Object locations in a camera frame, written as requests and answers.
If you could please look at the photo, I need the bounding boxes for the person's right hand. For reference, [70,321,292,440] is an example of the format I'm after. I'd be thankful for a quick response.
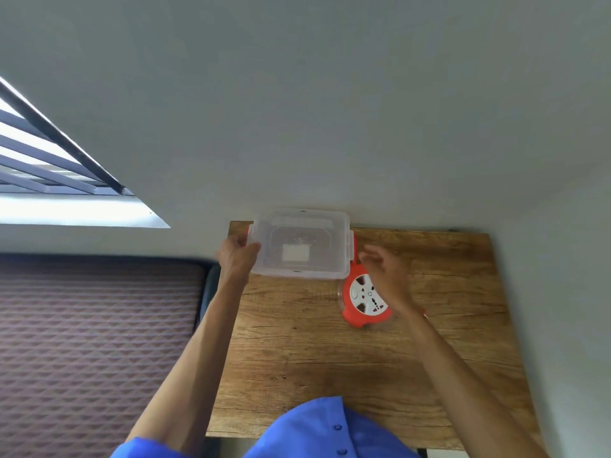
[357,244,415,314]

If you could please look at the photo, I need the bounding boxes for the person's left hand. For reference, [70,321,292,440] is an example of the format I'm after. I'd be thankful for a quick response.
[216,233,262,285]

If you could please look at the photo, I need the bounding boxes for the clear plastic box red latches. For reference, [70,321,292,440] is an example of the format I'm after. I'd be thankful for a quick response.
[247,208,357,281]

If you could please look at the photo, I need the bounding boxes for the person's left forearm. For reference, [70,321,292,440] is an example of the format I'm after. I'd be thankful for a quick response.
[125,277,251,455]

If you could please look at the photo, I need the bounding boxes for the person's right forearm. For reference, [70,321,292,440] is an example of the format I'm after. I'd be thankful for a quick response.
[398,302,551,458]

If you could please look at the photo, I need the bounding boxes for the patterned brown mattress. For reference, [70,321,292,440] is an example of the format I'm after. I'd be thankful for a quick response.
[0,254,221,458]

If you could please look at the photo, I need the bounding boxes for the blue button shirt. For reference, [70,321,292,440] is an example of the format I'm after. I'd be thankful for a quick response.
[110,396,422,458]

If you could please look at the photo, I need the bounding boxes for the window with dark bars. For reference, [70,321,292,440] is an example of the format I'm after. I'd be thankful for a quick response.
[0,75,172,230]

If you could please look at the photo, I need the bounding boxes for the orange extension cord reel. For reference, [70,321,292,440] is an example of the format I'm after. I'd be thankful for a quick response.
[337,260,397,330]

